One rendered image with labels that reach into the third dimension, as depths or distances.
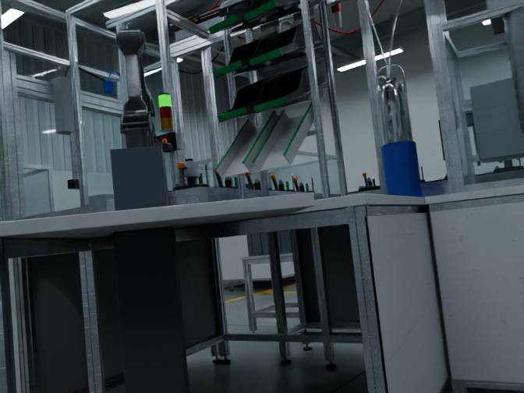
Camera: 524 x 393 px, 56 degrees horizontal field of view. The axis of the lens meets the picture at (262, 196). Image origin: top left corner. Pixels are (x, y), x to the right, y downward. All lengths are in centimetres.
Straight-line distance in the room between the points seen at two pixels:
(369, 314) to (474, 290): 74
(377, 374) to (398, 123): 128
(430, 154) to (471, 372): 1065
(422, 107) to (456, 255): 1082
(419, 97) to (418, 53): 109
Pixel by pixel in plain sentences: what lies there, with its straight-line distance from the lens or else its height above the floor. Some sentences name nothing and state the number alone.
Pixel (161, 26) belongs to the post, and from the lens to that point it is 229.
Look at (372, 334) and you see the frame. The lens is 133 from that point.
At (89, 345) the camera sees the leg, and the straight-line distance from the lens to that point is 192.
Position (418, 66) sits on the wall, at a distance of 1295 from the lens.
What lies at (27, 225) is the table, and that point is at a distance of 106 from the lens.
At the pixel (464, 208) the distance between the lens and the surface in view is 197.
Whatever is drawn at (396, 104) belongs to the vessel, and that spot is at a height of 130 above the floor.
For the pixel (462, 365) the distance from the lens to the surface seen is 206.
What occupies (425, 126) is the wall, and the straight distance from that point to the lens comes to 1261.
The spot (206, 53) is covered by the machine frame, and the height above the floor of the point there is 198.
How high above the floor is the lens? 78
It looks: 4 degrees up
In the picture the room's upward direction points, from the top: 6 degrees counter-clockwise
